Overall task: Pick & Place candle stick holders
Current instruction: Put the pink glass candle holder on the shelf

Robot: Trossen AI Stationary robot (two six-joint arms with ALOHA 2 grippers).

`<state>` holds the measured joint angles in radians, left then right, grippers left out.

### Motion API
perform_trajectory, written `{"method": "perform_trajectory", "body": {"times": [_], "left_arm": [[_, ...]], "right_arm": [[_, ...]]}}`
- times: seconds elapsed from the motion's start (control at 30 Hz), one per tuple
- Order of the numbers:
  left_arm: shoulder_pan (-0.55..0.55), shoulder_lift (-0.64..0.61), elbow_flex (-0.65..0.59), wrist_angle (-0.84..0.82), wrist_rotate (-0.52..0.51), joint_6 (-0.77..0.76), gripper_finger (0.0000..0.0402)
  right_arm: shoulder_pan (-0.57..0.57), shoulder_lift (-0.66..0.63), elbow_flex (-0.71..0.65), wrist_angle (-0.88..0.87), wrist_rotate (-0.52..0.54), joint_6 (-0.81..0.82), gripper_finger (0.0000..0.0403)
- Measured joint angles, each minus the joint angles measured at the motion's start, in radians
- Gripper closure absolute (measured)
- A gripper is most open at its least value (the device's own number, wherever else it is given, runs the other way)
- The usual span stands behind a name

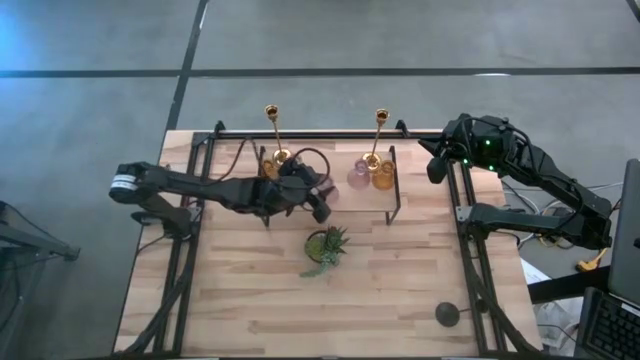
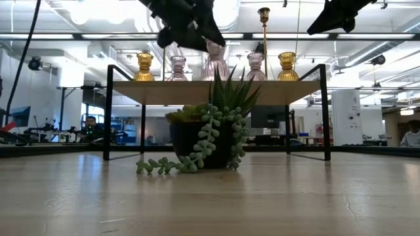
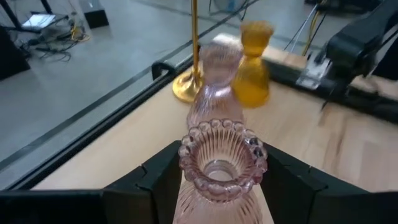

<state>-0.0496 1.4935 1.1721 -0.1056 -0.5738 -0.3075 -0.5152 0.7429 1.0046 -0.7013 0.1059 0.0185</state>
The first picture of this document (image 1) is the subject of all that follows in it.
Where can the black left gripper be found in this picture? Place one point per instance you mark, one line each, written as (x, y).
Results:
(280, 197)

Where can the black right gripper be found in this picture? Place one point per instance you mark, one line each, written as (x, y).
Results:
(455, 145)

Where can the amber glass candle holder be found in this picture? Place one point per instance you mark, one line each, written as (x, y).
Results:
(384, 176)
(270, 171)

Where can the tall brass candlestick holder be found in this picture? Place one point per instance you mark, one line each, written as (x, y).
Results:
(372, 160)
(281, 157)

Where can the pink glass candle holder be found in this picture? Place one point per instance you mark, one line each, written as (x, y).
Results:
(358, 176)
(331, 192)

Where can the tall black candlestick holder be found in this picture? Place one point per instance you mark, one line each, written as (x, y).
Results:
(447, 314)

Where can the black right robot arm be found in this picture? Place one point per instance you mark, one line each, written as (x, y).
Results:
(550, 175)

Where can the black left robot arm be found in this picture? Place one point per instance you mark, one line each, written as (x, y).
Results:
(200, 186)

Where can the potted artificial succulent plant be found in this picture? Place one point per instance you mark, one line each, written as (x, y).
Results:
(325, 247)

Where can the wooden shelf riser black legs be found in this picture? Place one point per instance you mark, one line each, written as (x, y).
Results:
(350, 200)

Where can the dark laptop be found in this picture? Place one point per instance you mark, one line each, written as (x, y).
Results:
(627, 235)

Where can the white crumpled sheet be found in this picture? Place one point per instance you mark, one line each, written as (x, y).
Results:
(555, 320)

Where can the dark metal stand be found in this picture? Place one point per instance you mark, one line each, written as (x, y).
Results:
(40, 243)

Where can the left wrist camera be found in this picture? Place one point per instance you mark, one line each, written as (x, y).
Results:
(300, 174)

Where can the black frame bracket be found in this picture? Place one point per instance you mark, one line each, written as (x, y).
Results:
(220, 127)
(401, 127)

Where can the black metal rig frame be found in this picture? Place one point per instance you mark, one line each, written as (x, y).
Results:
(325, 135)

